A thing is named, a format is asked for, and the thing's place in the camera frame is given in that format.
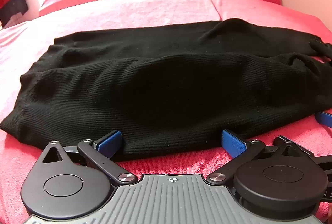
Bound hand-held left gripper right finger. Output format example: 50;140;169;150
207;129;312;184

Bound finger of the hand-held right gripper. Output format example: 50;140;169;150
315;111;332;127
273;135;332;170

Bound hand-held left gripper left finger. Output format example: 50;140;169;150
41;130;138;185

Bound black knit pants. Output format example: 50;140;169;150
0;18;332;162

